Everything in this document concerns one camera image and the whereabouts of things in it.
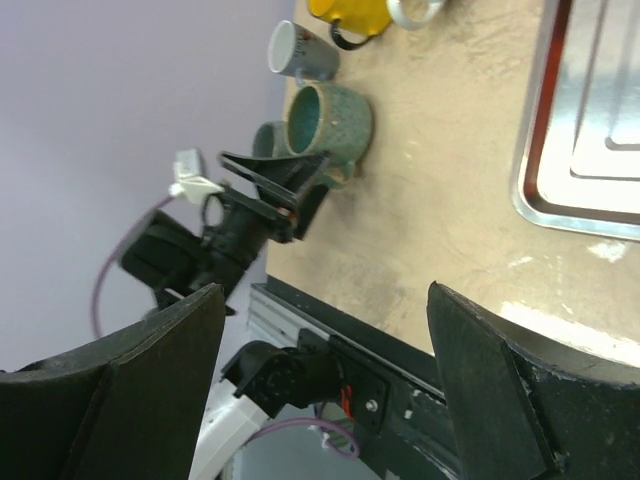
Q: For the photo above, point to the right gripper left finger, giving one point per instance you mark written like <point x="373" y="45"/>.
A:
<point x="126" y="406"/>

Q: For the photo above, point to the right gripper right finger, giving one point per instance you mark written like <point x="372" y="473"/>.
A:
<point x="524" y="406"/>

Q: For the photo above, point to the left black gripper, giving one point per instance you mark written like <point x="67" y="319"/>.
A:
<point x="299" y="178"/>

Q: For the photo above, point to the grey green mug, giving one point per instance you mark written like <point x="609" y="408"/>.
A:
<point x="270" y="141"/>

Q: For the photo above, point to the teal green mug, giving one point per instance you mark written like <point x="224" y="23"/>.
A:
<point x="325" y="116"/>

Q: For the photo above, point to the grey blue mug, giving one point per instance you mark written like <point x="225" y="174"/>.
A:
<point x="296" y="52"/>

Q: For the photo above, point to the yellow mug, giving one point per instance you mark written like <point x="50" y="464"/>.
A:
<point x="352" y="23"/>

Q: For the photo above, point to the white speckled mug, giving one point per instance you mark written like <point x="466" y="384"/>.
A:
<point x="413" y="15"/>

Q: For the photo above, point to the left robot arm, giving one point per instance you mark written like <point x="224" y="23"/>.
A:
<point x="174" y="263"/>

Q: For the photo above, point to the metal tray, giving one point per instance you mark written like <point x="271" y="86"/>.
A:
<point x="576" y="161"/>

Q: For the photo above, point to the black base frame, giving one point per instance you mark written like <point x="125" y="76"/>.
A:
<point x="389" y="390"/>

